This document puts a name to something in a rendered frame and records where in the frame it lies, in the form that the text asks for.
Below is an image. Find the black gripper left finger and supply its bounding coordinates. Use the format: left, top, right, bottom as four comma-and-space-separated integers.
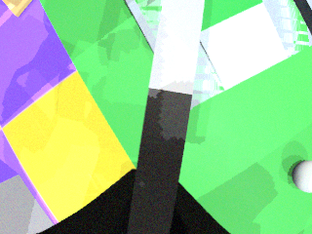
39, 168, 136, 234

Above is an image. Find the white golf ball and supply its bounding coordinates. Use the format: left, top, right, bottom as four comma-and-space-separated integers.
292, 160, 312, 194

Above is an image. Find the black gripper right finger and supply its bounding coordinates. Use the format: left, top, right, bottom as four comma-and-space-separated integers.
169, 184, 230, 234

